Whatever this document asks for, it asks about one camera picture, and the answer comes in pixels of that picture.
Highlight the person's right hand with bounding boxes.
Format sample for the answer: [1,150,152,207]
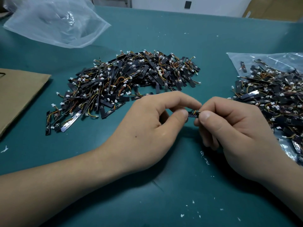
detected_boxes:
[194,96,288,185]

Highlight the person's left hand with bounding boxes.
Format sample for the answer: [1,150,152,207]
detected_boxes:
[101,91,202,174]

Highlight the person's right forearm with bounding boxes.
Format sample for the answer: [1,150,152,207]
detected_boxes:
[259,155,303,220]

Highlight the person's left forearm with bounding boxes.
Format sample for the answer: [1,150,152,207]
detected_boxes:
[0,145,133,227]

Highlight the heap of strips on bag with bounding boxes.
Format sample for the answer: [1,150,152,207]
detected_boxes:
[228,58,303,163]

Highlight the flat clear plastic bag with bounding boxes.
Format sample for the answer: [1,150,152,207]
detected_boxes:
[226,52,303,166]

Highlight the brown cardboard box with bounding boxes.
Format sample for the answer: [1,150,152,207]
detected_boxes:
[242,0,303,22]

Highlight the brown cardboard sheet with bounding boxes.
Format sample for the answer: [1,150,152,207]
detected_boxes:
[0,68,52,137]

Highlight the pile of black wired strips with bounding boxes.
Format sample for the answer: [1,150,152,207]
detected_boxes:
[45,49,202,136]

